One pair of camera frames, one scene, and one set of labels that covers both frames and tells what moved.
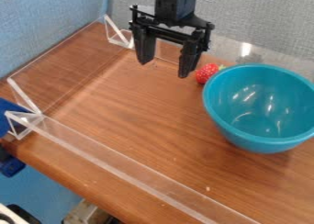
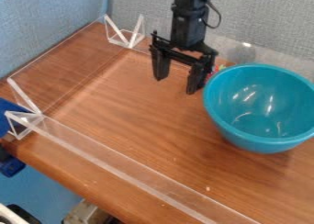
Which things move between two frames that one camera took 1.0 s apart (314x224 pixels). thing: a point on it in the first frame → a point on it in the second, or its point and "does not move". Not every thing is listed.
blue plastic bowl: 261,106 does not move
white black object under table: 14,215 does not move
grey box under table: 88,213 does not move
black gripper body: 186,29 → 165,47
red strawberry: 206,72 does not move
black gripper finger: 190,53 → 200,74
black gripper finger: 145,43 → 161,62
